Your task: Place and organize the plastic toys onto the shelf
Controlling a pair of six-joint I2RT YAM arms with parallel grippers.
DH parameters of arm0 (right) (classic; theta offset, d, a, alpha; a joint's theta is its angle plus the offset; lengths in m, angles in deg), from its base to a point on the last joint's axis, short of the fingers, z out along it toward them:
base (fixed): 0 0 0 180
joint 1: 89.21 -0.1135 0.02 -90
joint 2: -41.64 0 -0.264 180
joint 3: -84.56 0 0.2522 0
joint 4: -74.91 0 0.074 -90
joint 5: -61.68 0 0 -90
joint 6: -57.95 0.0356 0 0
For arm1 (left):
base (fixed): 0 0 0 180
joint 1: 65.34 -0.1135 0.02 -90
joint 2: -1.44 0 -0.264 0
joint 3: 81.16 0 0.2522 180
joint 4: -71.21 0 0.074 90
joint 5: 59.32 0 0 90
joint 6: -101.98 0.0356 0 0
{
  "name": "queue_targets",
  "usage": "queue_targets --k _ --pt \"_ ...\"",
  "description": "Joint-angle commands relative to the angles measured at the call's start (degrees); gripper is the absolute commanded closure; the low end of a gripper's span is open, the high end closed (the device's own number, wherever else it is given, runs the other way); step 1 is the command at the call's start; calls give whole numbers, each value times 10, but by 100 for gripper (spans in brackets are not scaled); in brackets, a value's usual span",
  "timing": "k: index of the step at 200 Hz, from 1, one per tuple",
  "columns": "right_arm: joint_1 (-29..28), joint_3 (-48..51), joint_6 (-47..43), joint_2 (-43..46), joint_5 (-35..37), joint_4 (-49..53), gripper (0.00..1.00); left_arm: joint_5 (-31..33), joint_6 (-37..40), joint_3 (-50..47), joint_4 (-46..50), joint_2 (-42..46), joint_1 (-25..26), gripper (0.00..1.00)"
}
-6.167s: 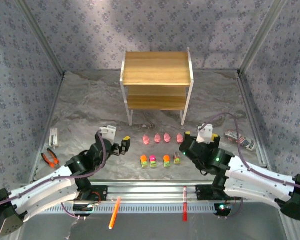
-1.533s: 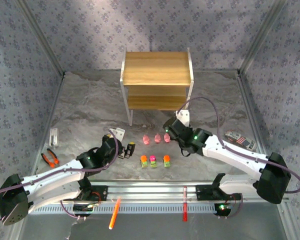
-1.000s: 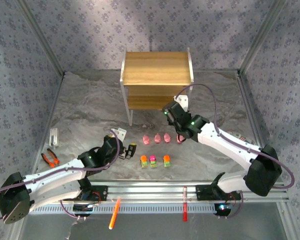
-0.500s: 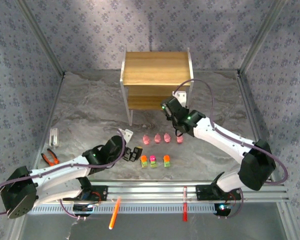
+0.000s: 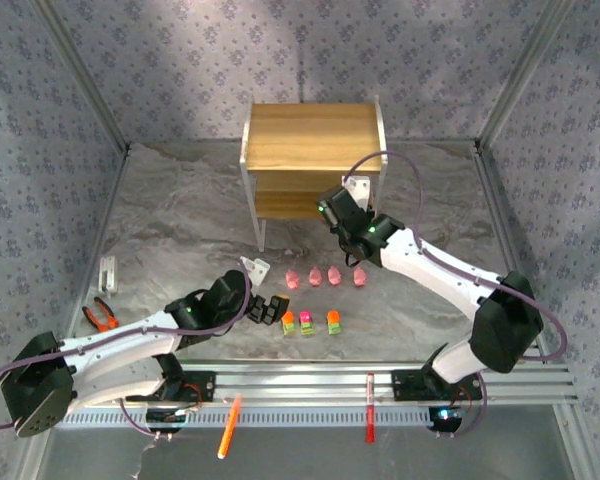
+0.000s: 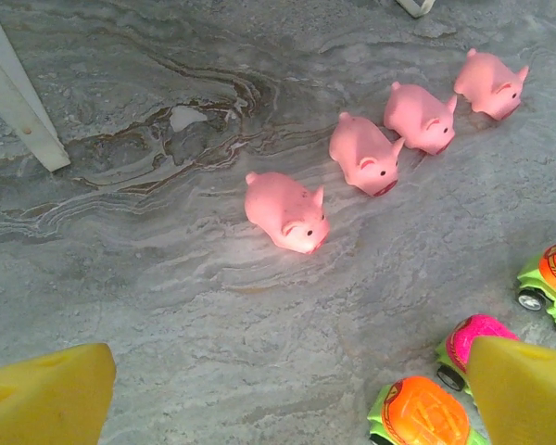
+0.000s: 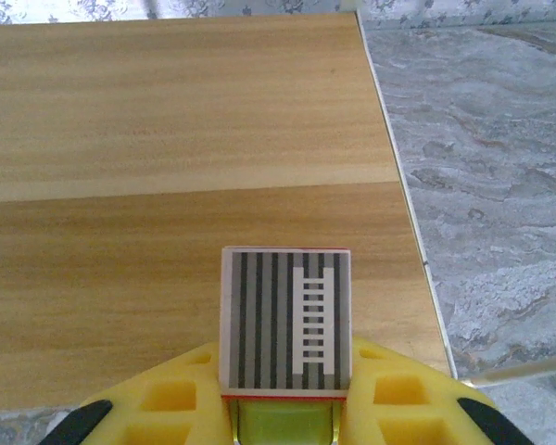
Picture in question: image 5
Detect orange marker pen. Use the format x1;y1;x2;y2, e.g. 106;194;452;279
217;393;244;460

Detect black controller board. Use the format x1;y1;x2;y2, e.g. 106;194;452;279
145;407;187;434
427;405;465;437

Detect red marker pen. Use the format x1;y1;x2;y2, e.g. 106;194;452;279
364;373;377;444

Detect grey metal front panel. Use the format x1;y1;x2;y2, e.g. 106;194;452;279
44;428;576;480

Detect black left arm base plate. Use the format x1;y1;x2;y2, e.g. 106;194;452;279
154;369;217;404

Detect aluminium mounting rail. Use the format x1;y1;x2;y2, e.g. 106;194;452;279
69;357;580;407

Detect wooden shelf with white frame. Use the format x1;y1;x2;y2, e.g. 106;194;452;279
238;95;389;253

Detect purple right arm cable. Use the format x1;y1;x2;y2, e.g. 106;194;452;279
342;151;569;361

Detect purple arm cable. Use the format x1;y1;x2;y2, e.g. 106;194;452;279
0;272;254;434
342;151;569;361

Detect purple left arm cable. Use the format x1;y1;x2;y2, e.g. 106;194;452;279
0;272;254;434

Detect white plastic bracket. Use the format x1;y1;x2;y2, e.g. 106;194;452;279
98;255;119;294

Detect orange handled pliers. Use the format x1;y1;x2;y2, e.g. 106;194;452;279
82;296;119;334

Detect grey slotted cable duct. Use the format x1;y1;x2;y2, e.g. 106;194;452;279
54;407;461;431

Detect aluminium frame side rail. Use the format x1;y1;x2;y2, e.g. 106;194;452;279
473;139;594;480
17;144;134;480

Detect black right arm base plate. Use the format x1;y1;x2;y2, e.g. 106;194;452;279
390;368;481;404

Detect aluminium frame post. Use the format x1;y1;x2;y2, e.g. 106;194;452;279
32;0;133;154
474;0;579;151

